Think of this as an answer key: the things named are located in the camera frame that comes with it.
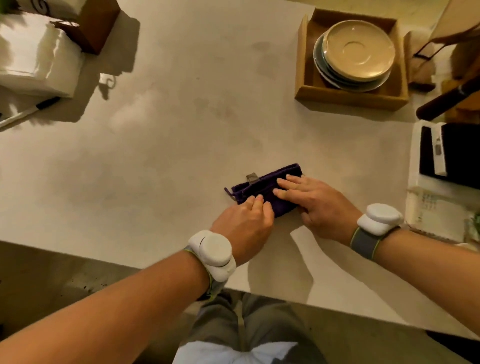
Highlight person's right hand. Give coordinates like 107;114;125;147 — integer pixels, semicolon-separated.
272;174;363;247

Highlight person's left hand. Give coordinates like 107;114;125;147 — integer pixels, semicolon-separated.
210;194;275;266

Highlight purple fabric pouch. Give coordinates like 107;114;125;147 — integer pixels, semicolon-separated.
224;163;304;218

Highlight person's left forearm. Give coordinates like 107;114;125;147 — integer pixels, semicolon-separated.
0;250;211;364

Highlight person's right forearm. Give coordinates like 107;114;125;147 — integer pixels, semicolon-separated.
371;229;480;336

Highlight white left wrist tracker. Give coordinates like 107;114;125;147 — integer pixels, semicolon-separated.
183;230;237;301

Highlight white wrist tracker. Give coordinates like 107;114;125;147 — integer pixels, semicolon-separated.
350;203;404;261
183;230;237;301

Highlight white right wrist tracker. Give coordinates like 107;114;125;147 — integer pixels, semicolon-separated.
350;203;404;261

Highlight grey ceramic saucer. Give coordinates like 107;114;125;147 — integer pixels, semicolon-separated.
313;33;392;93

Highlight person's grey trousers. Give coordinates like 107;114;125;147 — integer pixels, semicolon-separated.
185;290;327;364

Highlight printed paper sheet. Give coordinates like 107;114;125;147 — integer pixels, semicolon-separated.
405;186;480;246

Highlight wooden tray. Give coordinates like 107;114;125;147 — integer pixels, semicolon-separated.
294;8;410;112

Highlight beige ceramic saucer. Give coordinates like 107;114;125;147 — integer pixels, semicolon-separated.
322;19;396;83

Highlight white box with black insert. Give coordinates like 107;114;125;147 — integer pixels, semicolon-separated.
407;120;480;205

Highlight person's white shirt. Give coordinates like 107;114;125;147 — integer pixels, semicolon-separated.
172;340;299;364

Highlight wooden chair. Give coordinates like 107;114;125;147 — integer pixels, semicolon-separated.
403;0;480;124

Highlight white pen with black cap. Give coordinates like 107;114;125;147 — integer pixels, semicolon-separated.
0;96;61;129

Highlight brown cardboard box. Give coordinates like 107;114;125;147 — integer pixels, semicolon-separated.
17;0;121;56

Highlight black cylindrical handle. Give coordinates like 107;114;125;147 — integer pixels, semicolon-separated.
416;76;480;121

